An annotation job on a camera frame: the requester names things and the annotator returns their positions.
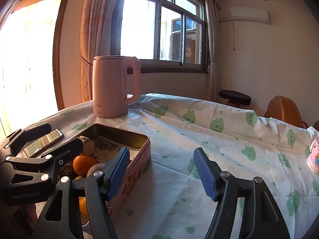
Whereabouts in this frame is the large orange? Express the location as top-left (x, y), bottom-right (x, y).
top-left (72, 155), bottom-right (98, 177)

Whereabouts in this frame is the dark glossy walnut-like fruit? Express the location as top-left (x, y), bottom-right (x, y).
top-left (59, 164), bottom-right (77, 180)

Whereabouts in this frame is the small tangerine front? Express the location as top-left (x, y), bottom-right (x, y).
top-left (79, 197), bottom-right (88, 217)

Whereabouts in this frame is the tin box lid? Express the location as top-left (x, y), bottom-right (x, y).
top-left (22, 129), bottom-right (64, 158)

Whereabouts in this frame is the striped sugarcane piece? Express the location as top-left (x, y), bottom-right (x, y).
top-left (78, 136), bottom-right (95, 156)

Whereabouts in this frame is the pink tin box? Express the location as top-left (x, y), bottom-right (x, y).
top-left (57, 122), bottom-right (152, 227)

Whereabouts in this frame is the white green-print tablecloth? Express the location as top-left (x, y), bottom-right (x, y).
top-left (17, 93), bottom-right (318, 238)

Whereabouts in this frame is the pink cartoon cup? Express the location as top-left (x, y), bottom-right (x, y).
top-left (307, 136), bottom-right (319, 174)

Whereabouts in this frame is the pink electric kettle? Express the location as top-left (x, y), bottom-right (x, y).
top-left (92, 55), bottom-right (141, 119)

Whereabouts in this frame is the brown leather sofa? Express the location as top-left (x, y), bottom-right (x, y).
top-left (313, 121), bottom-right (319, 131)

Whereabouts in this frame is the black round stool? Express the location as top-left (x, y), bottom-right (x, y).
top-left (219, 90), bottom-right (251, 108)

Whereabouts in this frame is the left beige curtain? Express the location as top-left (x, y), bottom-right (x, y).
top-left (80, 0), bottom-right (117, 102)

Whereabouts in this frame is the beige curtain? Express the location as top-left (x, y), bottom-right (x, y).
top-left (80, 0), bottom-right (117, 102)
top-left (205, 0), bottom-right (222, 101)

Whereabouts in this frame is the window with sliding frames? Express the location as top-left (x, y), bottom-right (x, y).
top-left (110, 0), bottom-right (207, 73)

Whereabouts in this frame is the white air conditioner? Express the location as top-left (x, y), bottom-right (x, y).
top-left (231, 7), bottom-right (270, 24)

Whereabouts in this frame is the right beige curtain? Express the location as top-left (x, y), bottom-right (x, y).
top-left (205, 0), bottom-right (222, 101)

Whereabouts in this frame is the wooden door frame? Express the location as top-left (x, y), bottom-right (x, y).
top-left (0, 0), bottom-right (75, 111)

